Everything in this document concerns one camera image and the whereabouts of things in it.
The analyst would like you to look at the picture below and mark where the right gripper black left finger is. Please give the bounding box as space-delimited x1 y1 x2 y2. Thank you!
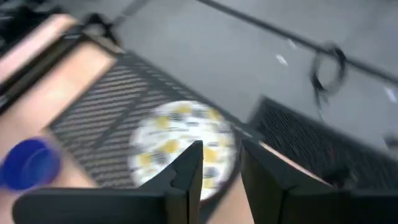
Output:
139 140 204 224

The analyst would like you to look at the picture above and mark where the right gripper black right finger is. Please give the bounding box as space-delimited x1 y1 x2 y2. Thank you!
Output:
241 139 334 224

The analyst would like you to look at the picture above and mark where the blue mini bowl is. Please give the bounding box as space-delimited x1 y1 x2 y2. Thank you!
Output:
0 136 63 192

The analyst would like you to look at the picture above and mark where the black mesh metal rack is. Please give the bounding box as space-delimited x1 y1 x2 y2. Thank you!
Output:
48 51 398 215

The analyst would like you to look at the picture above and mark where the black cable coil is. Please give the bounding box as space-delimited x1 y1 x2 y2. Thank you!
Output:
309 42 348 105

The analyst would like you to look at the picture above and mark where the yellow bowl with patterned inside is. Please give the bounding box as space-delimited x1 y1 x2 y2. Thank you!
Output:
127 100 237 202

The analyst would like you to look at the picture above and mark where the black table frame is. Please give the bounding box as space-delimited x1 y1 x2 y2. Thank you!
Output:
0 14 125 113

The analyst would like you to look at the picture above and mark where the long black floor cable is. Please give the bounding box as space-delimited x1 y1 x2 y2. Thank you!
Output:
197 0 398 83

